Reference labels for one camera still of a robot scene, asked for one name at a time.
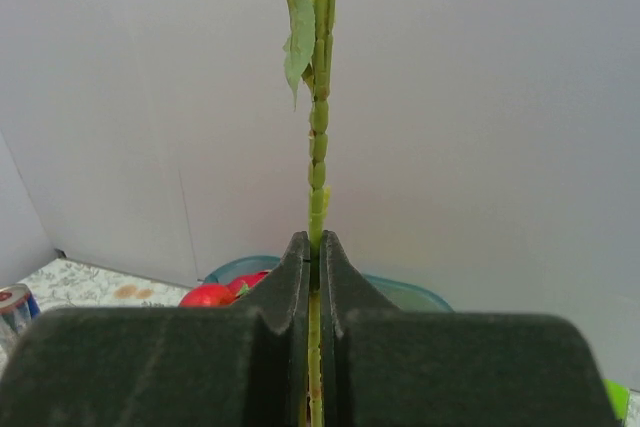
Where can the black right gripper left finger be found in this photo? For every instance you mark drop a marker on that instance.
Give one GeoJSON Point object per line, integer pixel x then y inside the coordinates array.
{"type": "Point", "coordinates": [240, 365]}

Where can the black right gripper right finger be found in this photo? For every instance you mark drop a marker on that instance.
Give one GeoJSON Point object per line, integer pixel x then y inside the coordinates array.
{"type": "Point", "coordinates": [383, 366]}

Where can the green leafy flower stem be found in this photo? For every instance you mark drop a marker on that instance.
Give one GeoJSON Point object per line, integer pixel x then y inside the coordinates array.
{"type": "Point", "coordinates": [308, 60]}

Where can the red dragon fruit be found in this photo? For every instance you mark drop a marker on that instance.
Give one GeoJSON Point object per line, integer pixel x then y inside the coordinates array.
{"type": "Point", "coordinates": [219, 295]}

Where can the blue plastic fruit container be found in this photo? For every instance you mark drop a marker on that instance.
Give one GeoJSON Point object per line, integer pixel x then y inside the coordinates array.
{"type": "Point", "coordinates": [249, 270]}

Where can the silver drink can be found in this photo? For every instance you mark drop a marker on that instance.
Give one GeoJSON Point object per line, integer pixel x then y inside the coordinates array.
{"type": "Point", "coordinates": [18, 308]}

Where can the black green razor package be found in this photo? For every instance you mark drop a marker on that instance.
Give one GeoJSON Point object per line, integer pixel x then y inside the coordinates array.
{"type": "Point", "coordinates": [619, 397]}

